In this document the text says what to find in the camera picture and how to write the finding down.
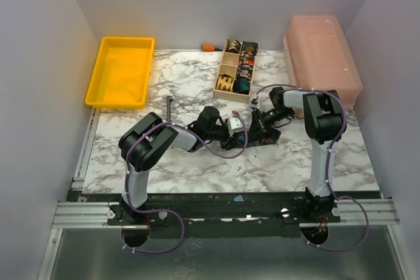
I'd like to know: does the navy floral necktie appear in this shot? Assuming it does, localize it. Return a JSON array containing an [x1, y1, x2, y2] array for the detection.
[[236, 129, 282, 148]]

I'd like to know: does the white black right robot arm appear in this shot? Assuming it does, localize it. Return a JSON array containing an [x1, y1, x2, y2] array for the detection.
[[247, 84, 347, 222]]

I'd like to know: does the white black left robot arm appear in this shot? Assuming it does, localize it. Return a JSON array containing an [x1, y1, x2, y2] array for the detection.
[[118, 106, 249, 224]]

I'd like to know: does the dark green rolled tie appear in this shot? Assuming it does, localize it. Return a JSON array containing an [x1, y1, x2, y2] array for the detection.
[[232, 77, 251, 95]]

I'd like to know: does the yellow beetle print rolled tie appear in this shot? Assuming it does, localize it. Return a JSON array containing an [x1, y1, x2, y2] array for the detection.
[[215, 75, 235, 92]]

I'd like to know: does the metal rod tool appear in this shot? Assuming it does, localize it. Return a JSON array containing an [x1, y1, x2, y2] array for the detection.
[[166, 96, 173, 122]]

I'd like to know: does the dark rose print rolled tie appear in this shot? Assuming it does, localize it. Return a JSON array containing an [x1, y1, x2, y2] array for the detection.
[[236, 64, 253, 81]]

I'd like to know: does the wooden compartment organizer box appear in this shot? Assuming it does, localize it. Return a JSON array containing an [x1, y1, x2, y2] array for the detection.
[[213, 41, 257, 104]]

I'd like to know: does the red floral rolled tie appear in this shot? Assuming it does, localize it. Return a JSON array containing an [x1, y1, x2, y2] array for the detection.
[[239, 50, 255, 66]]

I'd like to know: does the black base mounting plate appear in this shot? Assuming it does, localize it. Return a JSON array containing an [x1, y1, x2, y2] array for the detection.
[[108, 192, 340, 239]]

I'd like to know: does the green yellow rolled tie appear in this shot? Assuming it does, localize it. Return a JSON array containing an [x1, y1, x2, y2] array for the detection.
[[241, 41, 259, 55]]

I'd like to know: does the cream brown rolled tie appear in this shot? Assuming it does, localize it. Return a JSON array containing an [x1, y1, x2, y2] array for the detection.
[[224, 39, 242, 54]]

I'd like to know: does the pink plastic storage box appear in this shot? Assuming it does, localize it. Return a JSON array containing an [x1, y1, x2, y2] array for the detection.
[[283, 15, 363, 109]]

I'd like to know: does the yellow plastic tray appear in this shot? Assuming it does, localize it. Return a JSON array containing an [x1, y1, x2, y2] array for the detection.
[[85, 36, 155, 110]]

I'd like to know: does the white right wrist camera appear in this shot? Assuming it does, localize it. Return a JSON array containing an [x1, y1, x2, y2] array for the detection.
[[250, 96, 260, 110]]

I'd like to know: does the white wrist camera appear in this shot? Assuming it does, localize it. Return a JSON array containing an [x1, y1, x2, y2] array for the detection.
[[227, 111, 246, 136], [250, 96, 260, 110]]

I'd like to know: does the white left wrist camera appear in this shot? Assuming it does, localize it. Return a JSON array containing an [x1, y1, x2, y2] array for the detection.
[[227, 111, 246, 136]]

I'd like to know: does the orange handled screwdriver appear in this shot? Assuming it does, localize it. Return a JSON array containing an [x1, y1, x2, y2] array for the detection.
[[201, 44, 223, 52]]

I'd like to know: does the aluminium extrusion rail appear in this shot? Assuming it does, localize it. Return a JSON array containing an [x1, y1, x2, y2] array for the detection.
[[52, 199, 400, 230]]

